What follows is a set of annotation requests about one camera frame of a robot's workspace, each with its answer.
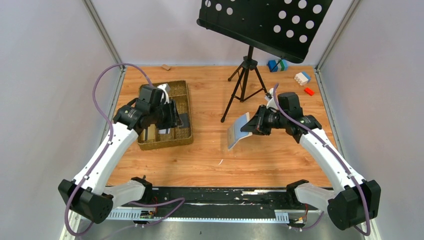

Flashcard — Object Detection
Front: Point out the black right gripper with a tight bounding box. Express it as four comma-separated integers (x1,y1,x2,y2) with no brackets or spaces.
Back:
241,104,288,136

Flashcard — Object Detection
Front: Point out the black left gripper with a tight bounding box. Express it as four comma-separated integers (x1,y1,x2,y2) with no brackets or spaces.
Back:
150,99,184,130

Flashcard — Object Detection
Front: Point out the beige leather card holder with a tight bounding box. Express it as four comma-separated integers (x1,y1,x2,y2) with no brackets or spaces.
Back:
227,112,253,151

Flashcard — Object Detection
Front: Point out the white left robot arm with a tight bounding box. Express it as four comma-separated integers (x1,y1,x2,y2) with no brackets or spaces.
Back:
58,83,183,224

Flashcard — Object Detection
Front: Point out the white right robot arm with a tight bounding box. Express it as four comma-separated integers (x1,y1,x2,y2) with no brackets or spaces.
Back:
227,89,381,236

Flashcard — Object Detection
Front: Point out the black card in tray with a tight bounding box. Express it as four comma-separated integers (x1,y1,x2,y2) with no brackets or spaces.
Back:
179,112,190,129

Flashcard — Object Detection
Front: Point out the gold VIP card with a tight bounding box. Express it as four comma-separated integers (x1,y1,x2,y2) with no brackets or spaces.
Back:
141,124,156,142

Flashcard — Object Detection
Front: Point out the woven straw divided tray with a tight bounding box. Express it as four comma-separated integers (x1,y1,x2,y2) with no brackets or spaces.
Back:
136,80,194,151

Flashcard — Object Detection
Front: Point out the small wooden block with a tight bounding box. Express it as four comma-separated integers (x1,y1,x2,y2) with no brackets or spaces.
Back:
161,64,171,71

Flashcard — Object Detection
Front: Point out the red toy block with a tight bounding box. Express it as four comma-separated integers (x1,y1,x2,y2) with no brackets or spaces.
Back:
304,87,315,96

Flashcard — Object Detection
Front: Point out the blue green toy block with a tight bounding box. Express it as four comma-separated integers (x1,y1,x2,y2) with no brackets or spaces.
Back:
267,59,289,73

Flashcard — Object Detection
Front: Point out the white blue toy block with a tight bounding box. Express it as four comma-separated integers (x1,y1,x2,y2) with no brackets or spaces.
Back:
293,71,312,86

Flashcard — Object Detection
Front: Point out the black music stand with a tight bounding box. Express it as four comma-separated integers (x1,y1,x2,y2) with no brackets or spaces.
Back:
196,0,332,122

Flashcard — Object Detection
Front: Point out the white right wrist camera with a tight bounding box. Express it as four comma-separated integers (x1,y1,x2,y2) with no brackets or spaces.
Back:
264,88,278,111

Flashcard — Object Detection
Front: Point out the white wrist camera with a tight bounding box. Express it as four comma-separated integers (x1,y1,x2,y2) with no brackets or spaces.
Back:
264,88,278,111
158,83,171,104

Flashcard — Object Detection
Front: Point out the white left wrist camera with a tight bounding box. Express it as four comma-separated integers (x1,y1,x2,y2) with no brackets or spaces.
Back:
158,83,171,104

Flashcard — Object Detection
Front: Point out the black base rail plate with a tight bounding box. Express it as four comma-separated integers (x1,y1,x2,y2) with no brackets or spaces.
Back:
120,186,320,214

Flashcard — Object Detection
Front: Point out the white slotted cable duct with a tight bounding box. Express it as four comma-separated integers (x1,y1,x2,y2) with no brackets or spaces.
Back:
106,207,290,224

